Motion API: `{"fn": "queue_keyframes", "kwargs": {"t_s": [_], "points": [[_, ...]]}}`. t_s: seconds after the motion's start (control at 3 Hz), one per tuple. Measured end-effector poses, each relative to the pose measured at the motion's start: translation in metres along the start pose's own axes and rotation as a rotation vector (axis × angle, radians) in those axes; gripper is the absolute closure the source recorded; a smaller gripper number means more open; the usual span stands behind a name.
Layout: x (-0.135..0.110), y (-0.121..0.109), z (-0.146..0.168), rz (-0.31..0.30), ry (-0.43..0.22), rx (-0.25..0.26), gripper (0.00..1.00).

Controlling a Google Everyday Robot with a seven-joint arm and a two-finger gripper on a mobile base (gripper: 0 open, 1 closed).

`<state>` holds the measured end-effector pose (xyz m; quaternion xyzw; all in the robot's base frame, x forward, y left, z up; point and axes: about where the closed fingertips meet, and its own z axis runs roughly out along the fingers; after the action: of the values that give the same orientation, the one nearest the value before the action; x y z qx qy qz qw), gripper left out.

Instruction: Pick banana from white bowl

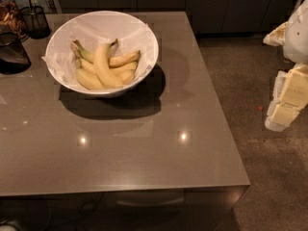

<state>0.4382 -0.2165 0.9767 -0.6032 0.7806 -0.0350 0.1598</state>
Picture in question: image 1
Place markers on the dark glass pot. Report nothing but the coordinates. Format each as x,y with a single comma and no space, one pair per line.
13,57

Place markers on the yellow banana lower left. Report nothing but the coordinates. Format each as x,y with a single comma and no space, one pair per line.
88,80

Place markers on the glass jar with snacks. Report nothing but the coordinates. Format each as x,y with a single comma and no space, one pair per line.
10,17

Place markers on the green-stemmed yellow banana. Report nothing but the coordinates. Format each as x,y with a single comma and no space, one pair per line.
84,58

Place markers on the black mesh pen cup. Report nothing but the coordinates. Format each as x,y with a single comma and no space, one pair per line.
35,22

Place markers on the large yellow front banana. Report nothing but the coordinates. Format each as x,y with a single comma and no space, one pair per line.
101,65

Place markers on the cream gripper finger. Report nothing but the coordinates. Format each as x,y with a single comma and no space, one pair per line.
277,36

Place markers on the yellow banana middle right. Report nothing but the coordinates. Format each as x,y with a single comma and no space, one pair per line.
126,73

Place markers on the white paper bowl liner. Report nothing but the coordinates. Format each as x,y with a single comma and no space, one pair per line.
102,53

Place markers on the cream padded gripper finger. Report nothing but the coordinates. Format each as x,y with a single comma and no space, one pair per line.
289,98

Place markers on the white bowl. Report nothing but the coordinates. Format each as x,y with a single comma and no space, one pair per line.
92,29

